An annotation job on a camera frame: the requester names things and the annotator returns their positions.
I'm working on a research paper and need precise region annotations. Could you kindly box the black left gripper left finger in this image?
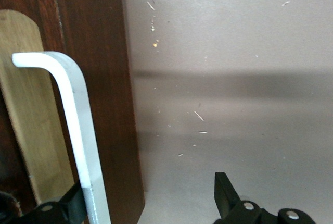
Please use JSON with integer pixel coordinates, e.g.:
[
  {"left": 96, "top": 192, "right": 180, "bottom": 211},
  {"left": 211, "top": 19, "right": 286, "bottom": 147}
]
[{"left": 15, "top": 183, "right": 88, "bottom": 224}]

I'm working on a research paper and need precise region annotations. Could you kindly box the wooden drawer with white handle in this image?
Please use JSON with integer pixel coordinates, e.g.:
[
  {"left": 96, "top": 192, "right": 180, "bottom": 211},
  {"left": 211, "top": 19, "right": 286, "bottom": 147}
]
[{"left": 0, "top": 0, "right": 112, "bottom": 224}]

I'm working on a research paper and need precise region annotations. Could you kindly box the brown paper table cover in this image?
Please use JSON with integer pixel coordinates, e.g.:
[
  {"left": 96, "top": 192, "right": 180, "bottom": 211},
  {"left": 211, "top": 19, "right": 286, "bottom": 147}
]
[{"left": 118, "top": 0, "right": 333, "bottom": 224}]

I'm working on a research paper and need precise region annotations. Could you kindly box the dark brown wooden cabinet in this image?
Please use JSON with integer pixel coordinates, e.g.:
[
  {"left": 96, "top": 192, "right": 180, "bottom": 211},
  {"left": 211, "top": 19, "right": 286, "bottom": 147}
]
[{"left": 52, "top": 0, "right": 146, "bottom": 224}]

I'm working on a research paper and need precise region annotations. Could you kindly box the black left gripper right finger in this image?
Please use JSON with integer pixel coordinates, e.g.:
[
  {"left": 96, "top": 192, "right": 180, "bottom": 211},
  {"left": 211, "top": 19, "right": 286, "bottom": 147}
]
[{"left": 213, "top": 171, "right": 315, "bottom": 224}]

